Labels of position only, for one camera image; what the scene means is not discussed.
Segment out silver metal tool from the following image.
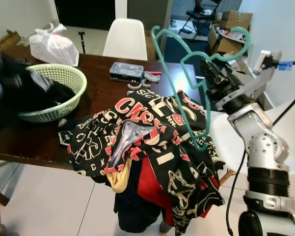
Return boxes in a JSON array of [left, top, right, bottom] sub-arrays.
[[128, 80, 148, 91]]

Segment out green plastic basket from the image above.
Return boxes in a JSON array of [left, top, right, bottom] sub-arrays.
[[17, 64, 87, 123]]

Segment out plain black garment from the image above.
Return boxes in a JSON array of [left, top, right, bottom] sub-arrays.
[[113, 162, 162, 233]]

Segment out flat cardboard box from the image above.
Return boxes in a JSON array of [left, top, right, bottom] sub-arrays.
[[0, 29, 20, 52]]

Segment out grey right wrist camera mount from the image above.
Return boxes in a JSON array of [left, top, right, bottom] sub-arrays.
[[226, 49, 283, 111]]

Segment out brown cardboard box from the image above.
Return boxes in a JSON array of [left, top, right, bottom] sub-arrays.
[[145, 32, 155, 60]]

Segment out clear plastic box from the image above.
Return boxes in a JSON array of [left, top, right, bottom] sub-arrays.
[[109, 62, 144, 82]]

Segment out black red printed shirt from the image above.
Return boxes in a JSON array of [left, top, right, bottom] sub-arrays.
[[59, 88, 226, 236]]

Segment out red garment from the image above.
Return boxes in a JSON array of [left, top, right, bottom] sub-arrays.
[[136, 156, 221, 217]]

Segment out teal plastic hanger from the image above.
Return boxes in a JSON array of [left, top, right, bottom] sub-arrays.
[[151, 26, 251, 152]]

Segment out yellow garment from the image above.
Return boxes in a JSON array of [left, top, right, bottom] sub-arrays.
[[107, 160, 133, 193]]

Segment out white plastic bag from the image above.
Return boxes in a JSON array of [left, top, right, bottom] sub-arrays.
[[28, 24, 80, 67]]

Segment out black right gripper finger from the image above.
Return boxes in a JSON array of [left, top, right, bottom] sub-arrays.
[[206, 58, 227, 79], [200, 58, 217, 83]]

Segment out black folding chair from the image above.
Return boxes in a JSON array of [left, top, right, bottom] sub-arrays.
[[179, 0, 219, 35]]

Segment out black short pole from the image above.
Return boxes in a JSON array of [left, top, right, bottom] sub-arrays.
[[79, 32, 86, 52]]

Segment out black white print t-shirt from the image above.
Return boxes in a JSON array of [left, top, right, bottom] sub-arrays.
[[0, 52, 74, 134]]

